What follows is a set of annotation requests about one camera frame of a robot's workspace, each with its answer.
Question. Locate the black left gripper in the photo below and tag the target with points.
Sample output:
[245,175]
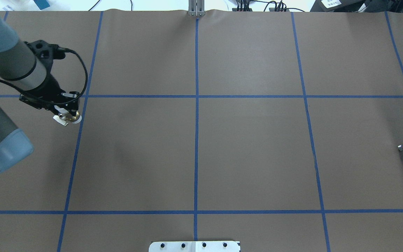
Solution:
[51,91]

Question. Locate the white brass PPR valve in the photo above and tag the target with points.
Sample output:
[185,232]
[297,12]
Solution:
[66,118]

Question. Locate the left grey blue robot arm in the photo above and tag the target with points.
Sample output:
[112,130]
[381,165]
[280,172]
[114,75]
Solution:
[26,68]

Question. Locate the blue wooden block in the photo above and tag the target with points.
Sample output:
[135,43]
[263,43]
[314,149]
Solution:
[42,4]

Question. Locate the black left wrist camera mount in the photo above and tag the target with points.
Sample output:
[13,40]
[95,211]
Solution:
[46,52]

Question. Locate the aluminium frame post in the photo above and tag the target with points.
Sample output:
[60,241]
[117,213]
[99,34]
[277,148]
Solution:
[196,8]

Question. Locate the white camera stand column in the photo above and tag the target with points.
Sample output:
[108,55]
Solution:
[195,246]

